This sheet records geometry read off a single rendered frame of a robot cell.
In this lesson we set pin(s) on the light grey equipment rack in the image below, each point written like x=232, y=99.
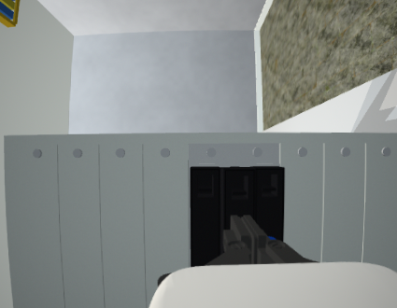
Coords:
x=93, y=220

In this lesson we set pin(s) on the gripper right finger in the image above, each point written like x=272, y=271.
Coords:
x=266, y=251

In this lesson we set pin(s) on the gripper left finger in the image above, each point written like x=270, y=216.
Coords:
x=238, y=250

